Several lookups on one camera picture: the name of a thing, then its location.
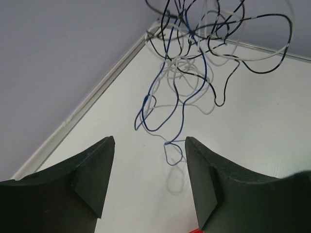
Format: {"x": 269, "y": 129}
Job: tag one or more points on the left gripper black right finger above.
{"x": 229, "y": 198}

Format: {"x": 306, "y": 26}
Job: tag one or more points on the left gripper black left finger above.
{"x": 67, "y": 197}

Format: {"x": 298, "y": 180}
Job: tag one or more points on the aluminium table edge frame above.
{"x": 264, "y": 125}

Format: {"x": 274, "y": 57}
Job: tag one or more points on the red plastic bin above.
{"x": 196, "y": 231}

